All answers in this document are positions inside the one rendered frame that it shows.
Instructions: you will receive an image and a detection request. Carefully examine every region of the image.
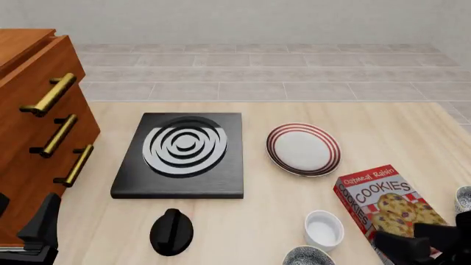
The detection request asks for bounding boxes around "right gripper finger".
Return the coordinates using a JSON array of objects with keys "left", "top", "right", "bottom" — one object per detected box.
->
[
  {"left": 413, "top": 221, "right": 459, "bottom": 246},
  {"left": 374, "top": 230, "right": 432, "bottom": 264}
]

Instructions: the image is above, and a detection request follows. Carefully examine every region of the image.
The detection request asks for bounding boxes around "black patterned bowl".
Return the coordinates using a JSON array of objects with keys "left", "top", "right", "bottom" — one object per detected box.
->
[
  {"left": 282, "top": 244, "right": 336, "bottom": 265},
  {"left": 453, "top": 185, "right": 471, "bottom": 215}
]

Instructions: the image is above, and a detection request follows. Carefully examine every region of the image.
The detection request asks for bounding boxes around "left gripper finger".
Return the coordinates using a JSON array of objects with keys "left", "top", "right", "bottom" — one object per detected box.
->
[
  {"left": 0, "top": 192, "right": 11, "bottom": 219},
  {"left": 17, "top": 192, "right": 62, "bottom": 247}
]

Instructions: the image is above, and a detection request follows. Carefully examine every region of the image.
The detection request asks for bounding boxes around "white plate with red rings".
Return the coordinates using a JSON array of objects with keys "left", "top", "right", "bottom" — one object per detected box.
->
[{"left": 265, "top": 121, "right": 343, "bottom": 178}]

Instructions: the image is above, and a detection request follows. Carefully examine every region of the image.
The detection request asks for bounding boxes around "oatmeal raisin cookies box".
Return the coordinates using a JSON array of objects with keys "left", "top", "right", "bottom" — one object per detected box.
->
[{"left": 333, "top": 164, "right": 450, "bottom": 265}]

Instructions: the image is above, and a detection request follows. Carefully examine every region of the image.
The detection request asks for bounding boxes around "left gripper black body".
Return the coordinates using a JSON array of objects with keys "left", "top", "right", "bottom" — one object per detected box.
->
[{"left": 0, "top": 242, "right": 60, "bottom": 265}]

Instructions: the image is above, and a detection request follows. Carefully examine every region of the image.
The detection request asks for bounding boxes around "wooden cabinet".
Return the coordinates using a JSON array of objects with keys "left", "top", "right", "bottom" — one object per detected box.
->
[{"left": 0, "top": 29, "right": 101, "bottom": 248}]

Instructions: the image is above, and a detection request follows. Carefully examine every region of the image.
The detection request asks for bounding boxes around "flat black stove plate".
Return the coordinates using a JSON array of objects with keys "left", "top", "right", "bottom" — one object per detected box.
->
[{"left": 110, "top": 112, "right": 245, "bottom": 200}]

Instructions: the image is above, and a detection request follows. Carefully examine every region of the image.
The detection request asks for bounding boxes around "white ramekin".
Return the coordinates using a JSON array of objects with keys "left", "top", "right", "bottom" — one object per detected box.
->
[{"left": 303, "top": 209, "right": 345, "bottom": 253}]

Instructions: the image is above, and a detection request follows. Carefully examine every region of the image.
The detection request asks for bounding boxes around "wooden drawer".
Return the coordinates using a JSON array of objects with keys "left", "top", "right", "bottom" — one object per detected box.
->
[
  {"left": 0, "top": 82, "right": 93, "bottom": 194},
  {"left": 0, "top": 35, "right": 86, "bottom": 139},
  {"left": 0, "top": 107, "right": 101, "bottom": 247}
]

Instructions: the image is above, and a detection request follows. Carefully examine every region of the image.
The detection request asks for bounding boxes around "brass drawer handle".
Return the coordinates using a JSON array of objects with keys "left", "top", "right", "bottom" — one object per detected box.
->
[
  {"left": 29, "top": 113, "right": 79, "bottom": 159},
  {"left": 53, "top": 144, "right": 95, "bottom": 188},
  {"left": 18, "top": 72, "right": 78, "bottom": 119}
]

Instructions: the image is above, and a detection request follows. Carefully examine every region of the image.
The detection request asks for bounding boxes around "round black stove knob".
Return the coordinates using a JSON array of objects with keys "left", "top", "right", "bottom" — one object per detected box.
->
[{"left": 149, "top": 208, "right": 195, "bottom": 257}]

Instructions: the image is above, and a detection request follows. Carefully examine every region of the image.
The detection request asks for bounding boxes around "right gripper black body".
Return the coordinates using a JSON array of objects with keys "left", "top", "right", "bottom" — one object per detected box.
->
[{"left": 428, "top": 211, "right": 471, "bottom": 265}]

